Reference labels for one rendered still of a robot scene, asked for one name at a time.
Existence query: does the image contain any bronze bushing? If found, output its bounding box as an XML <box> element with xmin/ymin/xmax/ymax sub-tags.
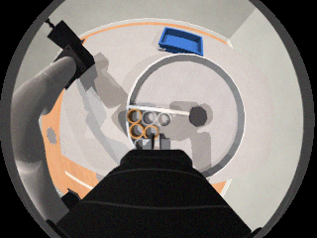
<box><xmin>127</xmin><ymin>109</ymin><xmax>143</xmax><ymax>124</ymax></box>
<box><xmin>144</xmin><ymin>125</ymin><xmax>159</xmax><ymax>139</ymax></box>
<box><xmin>129</xmin><ymin>123</ymin><xmax>145</xmax><ymax>139</ymax></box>

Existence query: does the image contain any blue plastic crate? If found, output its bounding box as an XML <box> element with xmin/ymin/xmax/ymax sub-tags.
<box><xmin>158</xmin><ymin>27</ymin><xmax>203</xmax><ymax>57</ymax></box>

